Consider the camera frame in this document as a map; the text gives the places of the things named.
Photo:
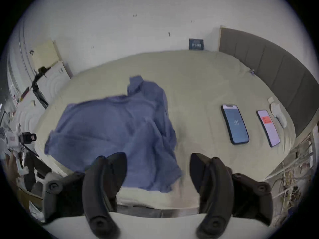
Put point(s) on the phone with dark blue screen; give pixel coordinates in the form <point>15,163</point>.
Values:
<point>235,123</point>

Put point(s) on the blue shirt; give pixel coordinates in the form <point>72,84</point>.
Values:
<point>112,128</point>

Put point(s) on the phone with pink screen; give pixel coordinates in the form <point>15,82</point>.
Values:
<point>269,128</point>

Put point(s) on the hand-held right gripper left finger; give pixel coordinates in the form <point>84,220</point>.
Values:
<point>96,190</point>

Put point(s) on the bed with beige sheet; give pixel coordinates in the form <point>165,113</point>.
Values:
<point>199,83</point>

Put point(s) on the grey padded headboard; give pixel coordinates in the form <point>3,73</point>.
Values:
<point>274,66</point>

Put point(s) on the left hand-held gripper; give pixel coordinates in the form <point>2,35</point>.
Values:
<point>15,138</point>

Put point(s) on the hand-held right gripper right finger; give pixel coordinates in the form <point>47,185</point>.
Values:
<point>216,190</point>

